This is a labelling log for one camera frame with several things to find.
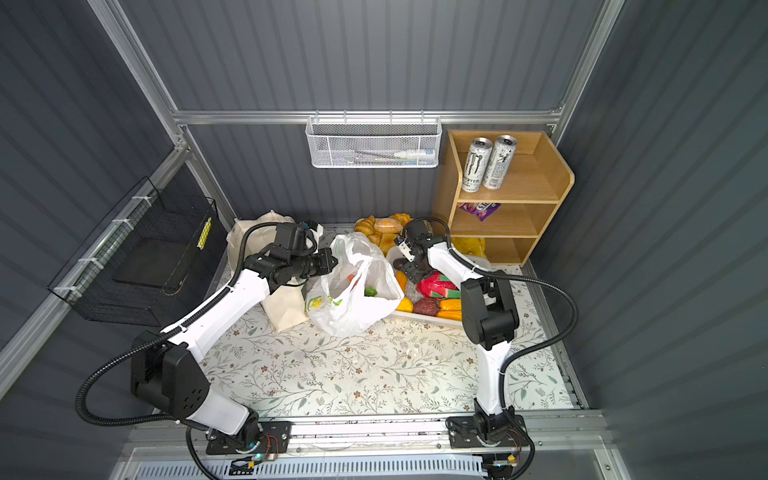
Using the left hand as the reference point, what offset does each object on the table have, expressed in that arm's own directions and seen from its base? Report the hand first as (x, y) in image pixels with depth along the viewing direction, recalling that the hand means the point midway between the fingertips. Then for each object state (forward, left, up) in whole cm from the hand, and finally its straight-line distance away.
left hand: (338, 259), depth 83 cm
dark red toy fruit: (-8, -25, -14) cm, 30 cm away
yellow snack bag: (+17, -45, -15) cm, 51 cm away
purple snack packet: (+20, -47, -1) cm, 51 cm away
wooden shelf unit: (+20, -62, +10) cm, 66 cm away
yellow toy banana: (-9, -33, -16) cm, 38 cm away
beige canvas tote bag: (-7, +16, -11) cm, 21 cm away
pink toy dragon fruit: (-2, -29, -13) cm, 32 cm away
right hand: (+7, -27, -14) cm, 31 cm away
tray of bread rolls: (+25, -14, -15) cm, 33 cm away
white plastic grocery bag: (-11, -7, 0) cm, 13 cm away
